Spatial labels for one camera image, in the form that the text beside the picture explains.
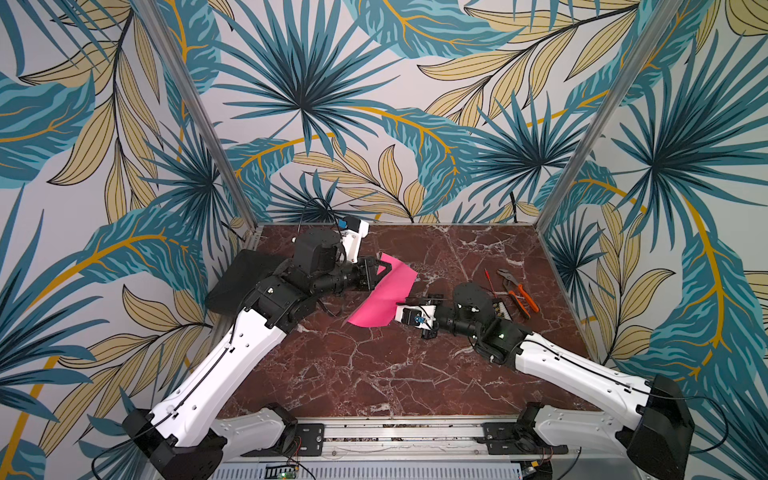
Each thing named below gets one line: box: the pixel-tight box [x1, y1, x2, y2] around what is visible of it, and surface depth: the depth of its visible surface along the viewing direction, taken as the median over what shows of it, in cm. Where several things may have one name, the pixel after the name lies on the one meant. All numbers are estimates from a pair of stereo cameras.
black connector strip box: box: [492, 299, 513, 323], surface depth 97 cm
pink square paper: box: [348, 253, 418, 328], surface depth 71 cm
